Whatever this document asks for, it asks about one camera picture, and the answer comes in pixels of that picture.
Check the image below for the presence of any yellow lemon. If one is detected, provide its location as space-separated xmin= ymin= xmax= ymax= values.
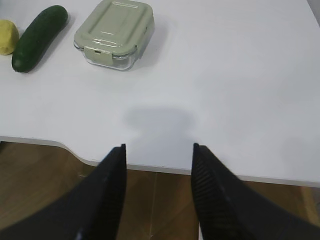
xmin=0 ymin=19 xmax=19 ymax=56

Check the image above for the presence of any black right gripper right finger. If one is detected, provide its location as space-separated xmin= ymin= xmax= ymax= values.
xmin=191 ymin=143 xmax=320 ymax=240

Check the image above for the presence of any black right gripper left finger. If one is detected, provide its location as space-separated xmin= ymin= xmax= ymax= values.
xmin=0 ymin=144 xmax=127 ymax=240

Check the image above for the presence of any dark green cucumber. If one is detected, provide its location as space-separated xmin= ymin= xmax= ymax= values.
xmin=11 ymin=5 xmax=68 ymax=73

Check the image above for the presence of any green lid glass food container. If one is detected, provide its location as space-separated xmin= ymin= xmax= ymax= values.
xmin=73 ymin=0 xmax=155 ymax=71

